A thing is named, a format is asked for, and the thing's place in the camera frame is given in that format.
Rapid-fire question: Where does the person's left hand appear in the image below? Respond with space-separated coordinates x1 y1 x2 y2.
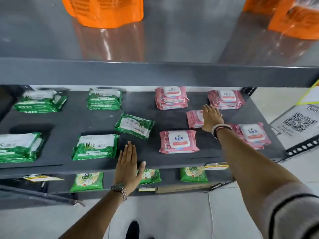
113 141 146 194

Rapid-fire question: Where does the person's right hand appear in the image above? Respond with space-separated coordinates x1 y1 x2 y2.
201 104 225 133

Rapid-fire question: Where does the person's left forearm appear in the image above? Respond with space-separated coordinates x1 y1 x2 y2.
58 189 125 239

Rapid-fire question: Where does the person's right forearm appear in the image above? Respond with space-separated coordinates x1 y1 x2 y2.
215 128 302 223

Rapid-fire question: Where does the green flower print packet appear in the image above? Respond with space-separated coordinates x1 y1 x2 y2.
136 169 162 185
180 167 209 183
69 172 104 193

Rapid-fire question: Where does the green wet wipes packet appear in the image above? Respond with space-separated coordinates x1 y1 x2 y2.
87 88 123 102
115 114 155 140
0 132 46 164
13 98 67 114
71 134 120 161
22 89 68 103
87 100 122 111

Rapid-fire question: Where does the metal wrist watch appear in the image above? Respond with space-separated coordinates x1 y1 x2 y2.
111 183 128 201

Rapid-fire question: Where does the brown cardboard strip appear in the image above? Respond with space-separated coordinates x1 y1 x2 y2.
156 183 213 194

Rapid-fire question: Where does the black shoe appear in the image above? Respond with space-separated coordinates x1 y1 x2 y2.
125 221 140 239

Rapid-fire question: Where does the grey metal shelf rack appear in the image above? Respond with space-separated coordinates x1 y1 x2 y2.
0 0 319 210

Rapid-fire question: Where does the white square code sign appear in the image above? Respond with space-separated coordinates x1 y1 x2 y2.
270 104 319 150

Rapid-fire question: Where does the orange pouch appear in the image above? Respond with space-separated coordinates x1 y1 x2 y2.
68 0 144 29
243 0 283 16
268 0 319 40
61 0 76 18

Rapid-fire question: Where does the grey striped sleeve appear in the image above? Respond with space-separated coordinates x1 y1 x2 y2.
259 182 319 239

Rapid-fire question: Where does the white beaded bracelet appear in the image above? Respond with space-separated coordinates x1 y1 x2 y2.
211 123 233 136

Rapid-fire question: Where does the dark thread bracelet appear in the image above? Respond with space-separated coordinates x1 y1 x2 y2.
212 126 232 139

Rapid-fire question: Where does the white cable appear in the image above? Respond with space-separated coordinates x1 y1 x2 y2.
204 191 215 239

